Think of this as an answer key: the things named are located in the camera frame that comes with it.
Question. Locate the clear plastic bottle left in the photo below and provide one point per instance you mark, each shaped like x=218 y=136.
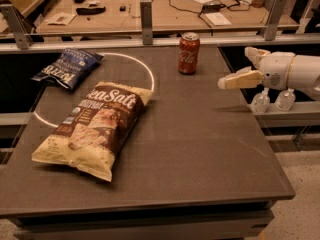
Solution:
x=260 y=102

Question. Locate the right metal bracket post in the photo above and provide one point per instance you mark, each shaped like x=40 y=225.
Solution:
x=270 y=29

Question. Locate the black handheld device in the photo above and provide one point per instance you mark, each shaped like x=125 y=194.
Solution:
x=90 y=10

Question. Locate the red coke can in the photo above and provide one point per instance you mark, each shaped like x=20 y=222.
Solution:
x=188 y=53

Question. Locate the left metal bracket post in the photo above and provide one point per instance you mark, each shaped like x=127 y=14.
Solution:
x=19 y=28

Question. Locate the clear plastic bottle right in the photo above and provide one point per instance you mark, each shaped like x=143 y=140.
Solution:
x=285 y=100

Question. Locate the small black object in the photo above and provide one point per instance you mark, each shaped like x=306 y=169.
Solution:
x=123 y=8

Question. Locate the brown sea salt chip bag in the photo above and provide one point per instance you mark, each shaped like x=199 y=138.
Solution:
x=94 y=132

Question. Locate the white paper sheet left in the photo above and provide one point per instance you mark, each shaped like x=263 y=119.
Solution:
x=61 y=19

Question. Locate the wooden background desk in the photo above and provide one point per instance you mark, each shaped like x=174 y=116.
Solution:
x=168 y=16

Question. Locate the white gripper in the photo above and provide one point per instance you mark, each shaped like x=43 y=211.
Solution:
x=277 y=70

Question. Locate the middle metal bracket post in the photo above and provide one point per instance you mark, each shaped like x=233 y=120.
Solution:
x=146 y=22

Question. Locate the metal bracket post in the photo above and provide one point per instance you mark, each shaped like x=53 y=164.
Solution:
x=19 y=28
x=270 y=29
x=146 y=22

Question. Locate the black power adapter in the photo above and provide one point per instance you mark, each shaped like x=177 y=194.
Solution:
x=211 y=7

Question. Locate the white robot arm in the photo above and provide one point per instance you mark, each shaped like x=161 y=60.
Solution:
x=304 y=75

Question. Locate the blue kettle chip bag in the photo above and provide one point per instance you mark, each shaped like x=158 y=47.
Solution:
x=71 y=67

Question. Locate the white paper card right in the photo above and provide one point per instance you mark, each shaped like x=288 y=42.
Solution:
x=218 y=19

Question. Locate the clear plastic bottle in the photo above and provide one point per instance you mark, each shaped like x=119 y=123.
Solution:
x=285 y=100
x=260 y=102

